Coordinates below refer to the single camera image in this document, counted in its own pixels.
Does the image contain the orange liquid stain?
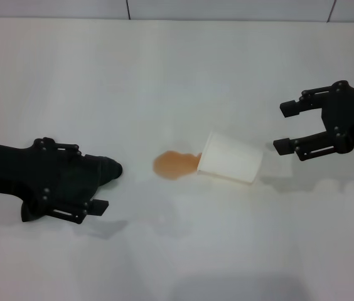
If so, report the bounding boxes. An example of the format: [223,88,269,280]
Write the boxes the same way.
[153,150,203,182]

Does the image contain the dark rag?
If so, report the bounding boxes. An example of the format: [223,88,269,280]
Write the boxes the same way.
[21,153,124,223]

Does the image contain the white paper cup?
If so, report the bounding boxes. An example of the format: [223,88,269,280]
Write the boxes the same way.
[196,129,264,186]

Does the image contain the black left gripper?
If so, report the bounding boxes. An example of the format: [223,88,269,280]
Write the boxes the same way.
[0,137,110,225]

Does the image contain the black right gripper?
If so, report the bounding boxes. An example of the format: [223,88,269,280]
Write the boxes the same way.
[272,80,354,162]

